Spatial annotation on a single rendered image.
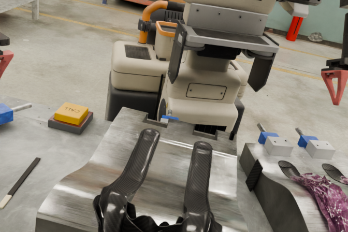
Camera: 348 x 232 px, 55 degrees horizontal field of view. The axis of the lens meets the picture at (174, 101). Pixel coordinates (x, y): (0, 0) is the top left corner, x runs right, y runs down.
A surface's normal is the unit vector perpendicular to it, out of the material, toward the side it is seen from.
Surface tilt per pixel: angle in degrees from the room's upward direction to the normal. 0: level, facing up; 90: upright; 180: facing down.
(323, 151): 90
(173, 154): 3
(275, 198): 90
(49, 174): 0
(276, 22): 90
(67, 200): 5
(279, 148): 90
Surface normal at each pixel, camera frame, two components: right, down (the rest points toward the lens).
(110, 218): 0.14, -0.45
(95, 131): 0.18, -0.88
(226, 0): 0.15, 0.59
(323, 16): -0.15, 0.42
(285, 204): -0.97, -0.10
